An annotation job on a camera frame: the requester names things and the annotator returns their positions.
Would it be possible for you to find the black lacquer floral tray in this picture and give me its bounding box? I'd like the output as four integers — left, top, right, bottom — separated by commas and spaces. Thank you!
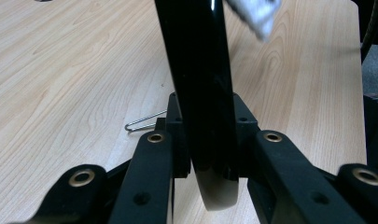
153, 0, 241, 213

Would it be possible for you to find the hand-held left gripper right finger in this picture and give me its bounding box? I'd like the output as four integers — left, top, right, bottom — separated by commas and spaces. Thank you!
232, 92, 365, 224

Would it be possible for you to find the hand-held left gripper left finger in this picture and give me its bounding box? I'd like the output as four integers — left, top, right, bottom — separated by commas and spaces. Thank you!
108, 92, 190, 224

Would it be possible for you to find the white dotted cloth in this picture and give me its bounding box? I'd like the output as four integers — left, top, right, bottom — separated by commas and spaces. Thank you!
225, 0, 283, 43

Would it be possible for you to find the metal wire tray stand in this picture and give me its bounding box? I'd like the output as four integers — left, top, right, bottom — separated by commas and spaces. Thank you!
124, 109, 168, 133

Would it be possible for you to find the right hand-held gripper cable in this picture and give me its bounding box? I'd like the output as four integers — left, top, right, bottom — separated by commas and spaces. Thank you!
359, 0, 378, 64

